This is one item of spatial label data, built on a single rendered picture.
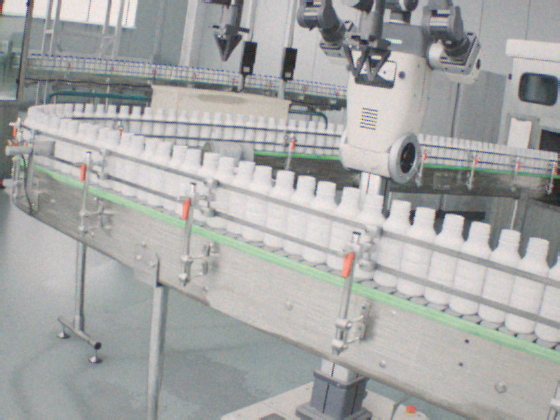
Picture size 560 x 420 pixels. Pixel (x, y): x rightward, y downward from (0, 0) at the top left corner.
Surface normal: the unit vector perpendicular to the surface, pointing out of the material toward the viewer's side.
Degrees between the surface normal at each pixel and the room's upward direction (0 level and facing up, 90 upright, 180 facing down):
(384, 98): 90
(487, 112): 90
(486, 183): 90
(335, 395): 90
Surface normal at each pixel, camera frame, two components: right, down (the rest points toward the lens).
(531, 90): -0.86, -0.01
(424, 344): -0.66, 0.07
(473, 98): 0.50, 0.24
